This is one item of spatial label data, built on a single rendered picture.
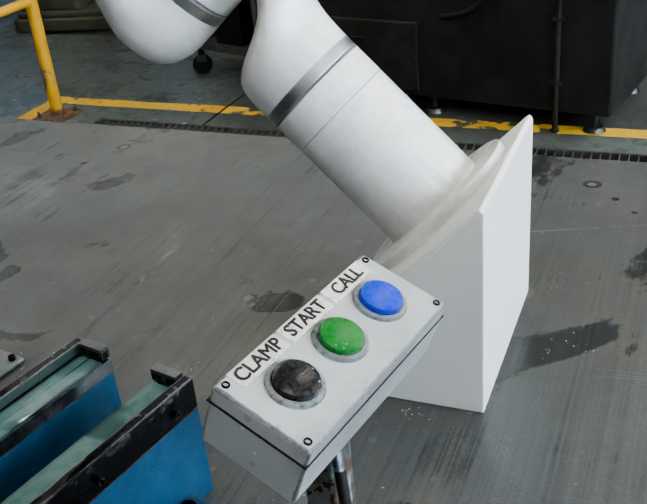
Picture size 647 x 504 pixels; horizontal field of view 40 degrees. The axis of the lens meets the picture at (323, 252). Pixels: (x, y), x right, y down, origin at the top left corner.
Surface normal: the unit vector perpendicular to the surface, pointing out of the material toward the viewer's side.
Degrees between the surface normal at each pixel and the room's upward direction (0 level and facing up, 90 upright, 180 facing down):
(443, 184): 57
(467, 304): 90
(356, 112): 64
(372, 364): 21
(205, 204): 0
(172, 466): 90
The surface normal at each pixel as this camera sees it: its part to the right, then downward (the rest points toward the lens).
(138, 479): 0.84, 0.20
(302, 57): 0.13, -0.03
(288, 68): -0.09, 0.20
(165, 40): 0.20, 0.77
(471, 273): -0.36, 0.47
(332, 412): 0.22, -0.75
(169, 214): -0.08, -0.88
